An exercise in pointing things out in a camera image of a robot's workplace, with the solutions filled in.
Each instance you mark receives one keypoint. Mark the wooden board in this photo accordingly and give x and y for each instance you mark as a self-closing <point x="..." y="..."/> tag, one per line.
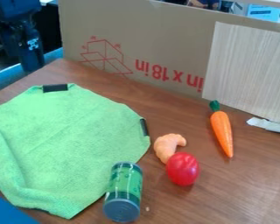
<point x="249" y="70"/>

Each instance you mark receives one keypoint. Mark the green can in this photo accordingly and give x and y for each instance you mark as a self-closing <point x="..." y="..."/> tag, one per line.
<point x="124" y="191"/>

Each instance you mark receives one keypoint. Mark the green cloth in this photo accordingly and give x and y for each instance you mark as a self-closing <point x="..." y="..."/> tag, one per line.
<point x="64" y="140"/>

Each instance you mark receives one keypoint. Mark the white paper scrap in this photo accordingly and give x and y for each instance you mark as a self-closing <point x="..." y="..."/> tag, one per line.
<point x="269" y="124"/>

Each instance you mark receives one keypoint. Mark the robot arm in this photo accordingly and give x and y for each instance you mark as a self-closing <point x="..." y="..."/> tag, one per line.
<point x="23" y="35"/>

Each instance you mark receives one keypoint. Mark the orange toy croissant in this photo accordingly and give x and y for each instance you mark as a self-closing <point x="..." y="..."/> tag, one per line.
<point x="166" y="145"/>

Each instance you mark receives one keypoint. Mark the orange toy carrot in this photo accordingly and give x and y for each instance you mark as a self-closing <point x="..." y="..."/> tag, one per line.
<point x="222" y="129"/>

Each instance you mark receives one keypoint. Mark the cardboard box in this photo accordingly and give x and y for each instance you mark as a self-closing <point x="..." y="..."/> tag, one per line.
<point x="154" y="43"/>

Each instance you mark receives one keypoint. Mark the red toy tomato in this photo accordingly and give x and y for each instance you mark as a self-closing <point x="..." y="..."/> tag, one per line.
<point x="182" y="169"/>

